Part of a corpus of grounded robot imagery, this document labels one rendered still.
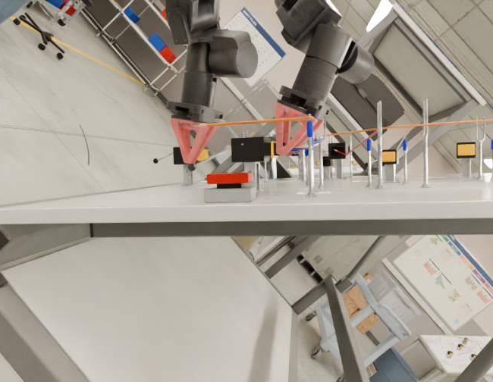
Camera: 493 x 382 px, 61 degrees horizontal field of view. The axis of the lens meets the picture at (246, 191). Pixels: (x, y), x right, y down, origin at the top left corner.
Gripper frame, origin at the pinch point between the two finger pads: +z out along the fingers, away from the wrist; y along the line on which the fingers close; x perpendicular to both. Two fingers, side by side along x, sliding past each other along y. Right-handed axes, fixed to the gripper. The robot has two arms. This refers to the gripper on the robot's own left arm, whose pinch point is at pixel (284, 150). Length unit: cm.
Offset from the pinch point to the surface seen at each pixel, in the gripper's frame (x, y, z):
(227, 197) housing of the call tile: -1.1, -21.3, 5.8
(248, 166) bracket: 4.4, -1.1, 4.8
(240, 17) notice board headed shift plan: 357, 707, -132
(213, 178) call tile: 1.4, -21.4, 4.5
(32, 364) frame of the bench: 10.7, -30.0, 32.5
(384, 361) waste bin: -98, 396, 201
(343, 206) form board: -13.6, -21.6, 0.9
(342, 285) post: -18, 77, 41
